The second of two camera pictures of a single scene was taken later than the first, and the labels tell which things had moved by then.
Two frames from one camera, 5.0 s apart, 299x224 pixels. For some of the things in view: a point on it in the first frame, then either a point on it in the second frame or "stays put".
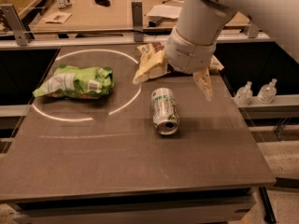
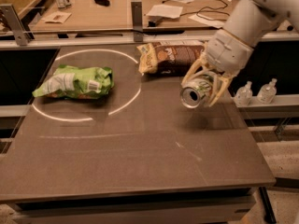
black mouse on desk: [102, 1] stays put
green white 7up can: [165, 115] -> [196, 91]
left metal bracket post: [21, 37] stays put
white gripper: [189, 56] -> [228, 54]
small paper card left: [57, 17] stays put
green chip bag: [78, 82] stays put
